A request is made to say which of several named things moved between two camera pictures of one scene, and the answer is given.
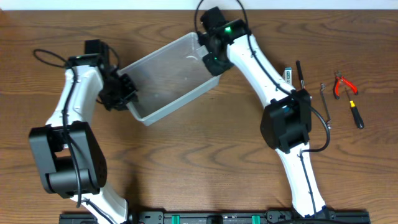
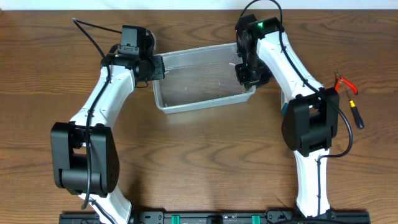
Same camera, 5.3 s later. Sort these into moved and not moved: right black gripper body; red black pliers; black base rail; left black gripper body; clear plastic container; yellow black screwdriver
Moved: left black gripper body; clear plastic container; right black gripper body
Not moved: red black pliers; black base rail; yellow black screwdriver
